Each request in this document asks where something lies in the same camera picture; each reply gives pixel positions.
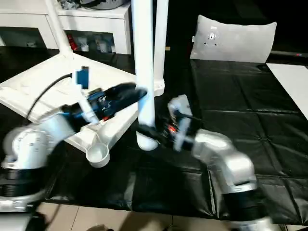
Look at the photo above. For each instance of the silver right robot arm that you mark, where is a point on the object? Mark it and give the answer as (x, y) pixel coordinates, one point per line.
(228, 161)

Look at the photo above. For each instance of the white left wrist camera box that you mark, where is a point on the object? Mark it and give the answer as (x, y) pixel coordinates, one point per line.
(83, 78)

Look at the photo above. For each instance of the white flat board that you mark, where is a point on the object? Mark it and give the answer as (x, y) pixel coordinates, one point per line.
(291, 81)

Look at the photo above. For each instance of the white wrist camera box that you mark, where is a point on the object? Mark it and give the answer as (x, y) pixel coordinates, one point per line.
(83, 78)
(181, 106)

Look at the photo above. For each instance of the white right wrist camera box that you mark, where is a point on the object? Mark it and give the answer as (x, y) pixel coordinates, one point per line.
(181, 106)

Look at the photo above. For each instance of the black mat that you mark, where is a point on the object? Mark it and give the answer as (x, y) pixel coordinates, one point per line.
(240, 108)

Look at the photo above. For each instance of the black case with gold label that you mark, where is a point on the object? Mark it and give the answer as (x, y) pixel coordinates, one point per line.
(180, 29)

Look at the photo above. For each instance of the grey pillow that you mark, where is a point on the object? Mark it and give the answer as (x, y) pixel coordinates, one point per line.
(235, 43)

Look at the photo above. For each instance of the white plastic table top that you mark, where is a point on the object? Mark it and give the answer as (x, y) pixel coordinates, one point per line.
(36, 84)

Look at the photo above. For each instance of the white glass-door cabinet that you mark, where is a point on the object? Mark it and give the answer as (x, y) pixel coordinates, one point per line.
(24, 19)

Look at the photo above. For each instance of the white plastic table leg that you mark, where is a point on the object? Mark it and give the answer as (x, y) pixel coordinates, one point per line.
(143, 48)
(57, 29)
(160, 36)

